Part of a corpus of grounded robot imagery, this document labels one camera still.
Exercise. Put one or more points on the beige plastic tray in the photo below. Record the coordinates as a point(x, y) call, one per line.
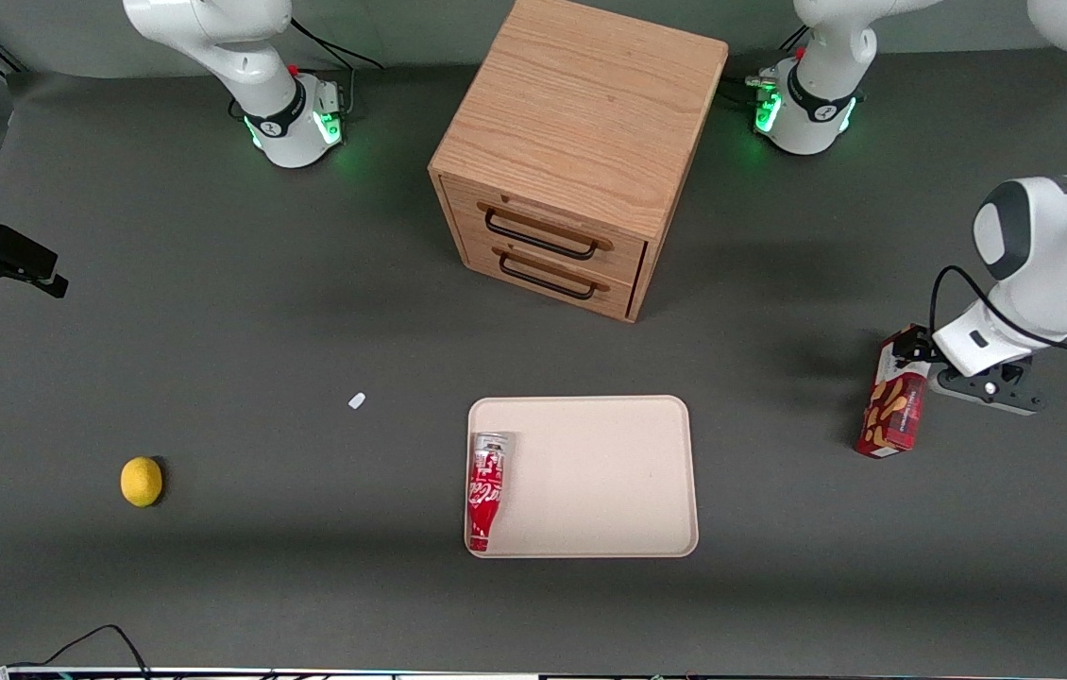
point(600, 472)

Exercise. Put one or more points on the yellow lemon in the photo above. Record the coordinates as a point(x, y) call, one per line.
point(141, 482)

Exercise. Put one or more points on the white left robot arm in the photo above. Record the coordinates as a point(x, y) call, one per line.
point(1053, 246)

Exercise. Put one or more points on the crushed red cola can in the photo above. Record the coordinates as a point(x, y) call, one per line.
point(486, 486)

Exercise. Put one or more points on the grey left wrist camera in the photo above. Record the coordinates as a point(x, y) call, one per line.
point(987, 389)

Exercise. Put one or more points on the wooden drawer cabinet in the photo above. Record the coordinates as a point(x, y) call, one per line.
point(581, 104)

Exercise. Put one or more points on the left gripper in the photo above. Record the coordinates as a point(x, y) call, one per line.
point(923, 354)

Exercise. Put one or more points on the wooden drawer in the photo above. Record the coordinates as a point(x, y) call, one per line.
point(477, 255)
point(623, 255)

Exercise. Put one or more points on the red tartan cookie box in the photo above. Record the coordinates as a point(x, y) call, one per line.
point(894, 416)

